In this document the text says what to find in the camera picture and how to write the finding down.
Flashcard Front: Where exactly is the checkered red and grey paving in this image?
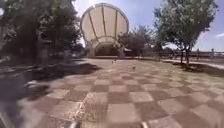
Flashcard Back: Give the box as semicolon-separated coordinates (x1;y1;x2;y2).
0;57;224;128

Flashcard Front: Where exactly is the dark tree beside canopy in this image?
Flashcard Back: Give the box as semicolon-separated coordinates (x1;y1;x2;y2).
117;24;155;59

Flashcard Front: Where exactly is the pale shell-shaped canopy building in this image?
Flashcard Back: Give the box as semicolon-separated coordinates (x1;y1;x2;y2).
79;2;130;60

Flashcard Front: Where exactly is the robot's own part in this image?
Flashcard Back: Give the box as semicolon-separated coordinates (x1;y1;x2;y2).
139;121;150;128
68;121;81;128

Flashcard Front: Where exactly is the group of large dark trees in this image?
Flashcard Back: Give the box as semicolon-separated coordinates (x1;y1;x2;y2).
0;0;84;66

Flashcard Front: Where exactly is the leafy green tree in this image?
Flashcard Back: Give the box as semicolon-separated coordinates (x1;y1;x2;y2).
153;0;220;67

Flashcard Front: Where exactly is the dry grass strip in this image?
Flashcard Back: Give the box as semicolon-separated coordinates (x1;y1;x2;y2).
166;61;224;80

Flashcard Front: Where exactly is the fence with pale posts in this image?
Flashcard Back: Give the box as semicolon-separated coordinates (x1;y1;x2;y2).
159;48;224;62

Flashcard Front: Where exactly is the pale side path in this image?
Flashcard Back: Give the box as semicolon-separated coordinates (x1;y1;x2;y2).
162;58;224;70

